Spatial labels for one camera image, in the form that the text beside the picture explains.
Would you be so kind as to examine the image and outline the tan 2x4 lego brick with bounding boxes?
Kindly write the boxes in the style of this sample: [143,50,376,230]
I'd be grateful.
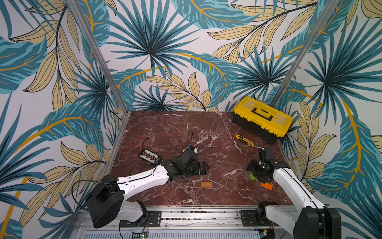
[201,182,212,188]

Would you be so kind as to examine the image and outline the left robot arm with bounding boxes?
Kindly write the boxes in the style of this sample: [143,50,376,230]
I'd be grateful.
[86,147,209,229]

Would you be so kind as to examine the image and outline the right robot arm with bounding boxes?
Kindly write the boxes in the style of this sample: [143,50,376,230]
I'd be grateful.
[246,148,342,239]

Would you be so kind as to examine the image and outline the yellow utility knife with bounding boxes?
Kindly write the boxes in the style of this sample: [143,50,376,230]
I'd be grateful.
[235,134,255,147]

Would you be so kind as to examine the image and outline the black charging board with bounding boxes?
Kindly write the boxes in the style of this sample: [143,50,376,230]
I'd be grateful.
[138,148,162,166]

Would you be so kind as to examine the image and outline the yellow black toolbox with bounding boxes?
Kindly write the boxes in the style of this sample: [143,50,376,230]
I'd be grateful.
[232,97,293,145]

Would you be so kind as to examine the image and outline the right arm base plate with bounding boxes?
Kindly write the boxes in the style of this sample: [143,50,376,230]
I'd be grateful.
[237,210,278,227]

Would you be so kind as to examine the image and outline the aluminium front rail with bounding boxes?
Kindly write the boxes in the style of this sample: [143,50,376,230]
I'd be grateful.
[69,206,293,239]

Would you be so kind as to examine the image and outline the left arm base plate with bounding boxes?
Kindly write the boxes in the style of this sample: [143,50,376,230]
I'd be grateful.
[119,211,162,228]

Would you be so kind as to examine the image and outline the left aluminium frame post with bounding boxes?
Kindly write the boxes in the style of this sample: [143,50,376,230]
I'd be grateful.
[67,0,129,116]

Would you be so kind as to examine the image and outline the aluminium frame post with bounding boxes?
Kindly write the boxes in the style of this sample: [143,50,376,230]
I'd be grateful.
[67,0,129,116]
[270,0,339,108]

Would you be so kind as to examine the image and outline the right aluminium frame post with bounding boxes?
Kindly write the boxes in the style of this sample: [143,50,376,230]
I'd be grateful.
[270,0,339,108]

